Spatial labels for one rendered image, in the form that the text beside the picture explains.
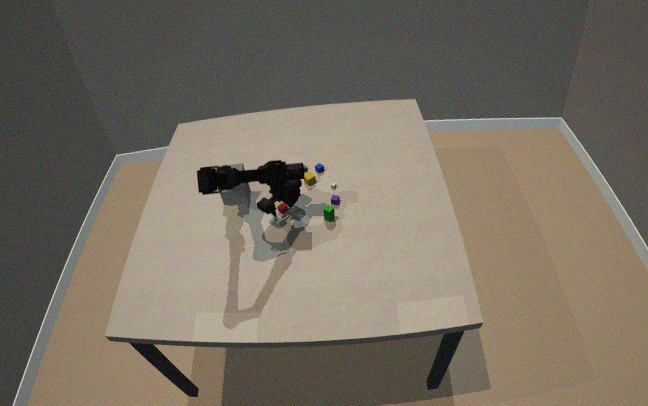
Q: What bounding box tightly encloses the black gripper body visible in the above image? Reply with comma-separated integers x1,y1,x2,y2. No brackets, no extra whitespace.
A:
257,179,302,214

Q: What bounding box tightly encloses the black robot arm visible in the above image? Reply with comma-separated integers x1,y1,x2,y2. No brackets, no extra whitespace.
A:
196,161,304,207

